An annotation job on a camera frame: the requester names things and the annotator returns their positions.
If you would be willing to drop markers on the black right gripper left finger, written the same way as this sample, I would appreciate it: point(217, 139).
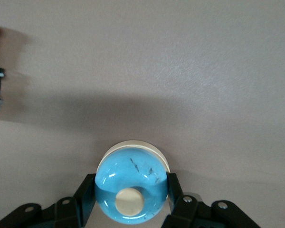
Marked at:
point(69, 211)

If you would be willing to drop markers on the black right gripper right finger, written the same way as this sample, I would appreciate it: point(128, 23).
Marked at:
point(192, 213)

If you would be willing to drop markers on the light blue call bell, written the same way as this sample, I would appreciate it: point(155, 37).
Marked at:
point(128, 171)

